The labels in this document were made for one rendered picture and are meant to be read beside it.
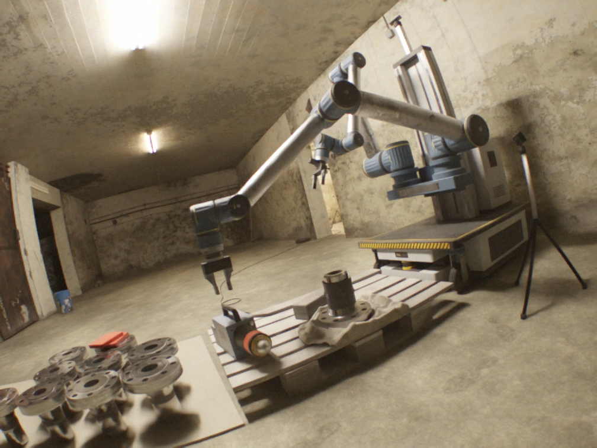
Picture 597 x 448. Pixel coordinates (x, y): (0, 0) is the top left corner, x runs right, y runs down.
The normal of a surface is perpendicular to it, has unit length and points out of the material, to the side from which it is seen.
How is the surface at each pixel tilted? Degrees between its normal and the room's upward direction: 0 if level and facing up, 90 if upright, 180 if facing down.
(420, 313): 90
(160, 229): 90
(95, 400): 90
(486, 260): 90
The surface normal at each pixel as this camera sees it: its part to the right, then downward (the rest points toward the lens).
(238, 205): 0.25, -0.02
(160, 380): 0.68, -0.14
